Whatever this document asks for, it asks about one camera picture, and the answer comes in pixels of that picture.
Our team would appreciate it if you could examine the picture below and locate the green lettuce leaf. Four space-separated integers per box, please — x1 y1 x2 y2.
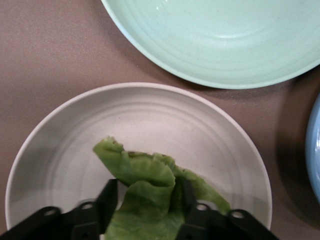
92 135 232 240

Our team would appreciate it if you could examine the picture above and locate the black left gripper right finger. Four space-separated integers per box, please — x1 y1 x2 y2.
176 179 280 240

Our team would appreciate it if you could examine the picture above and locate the blue plate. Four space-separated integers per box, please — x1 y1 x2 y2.
305 92 320 205

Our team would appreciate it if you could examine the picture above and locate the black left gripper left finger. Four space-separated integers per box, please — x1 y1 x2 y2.
0 178 119 240

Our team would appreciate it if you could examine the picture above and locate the beige plate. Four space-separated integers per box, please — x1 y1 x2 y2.
4 82 273 236

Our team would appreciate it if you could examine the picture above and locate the mint green plate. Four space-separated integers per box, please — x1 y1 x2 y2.
101 0 320 90

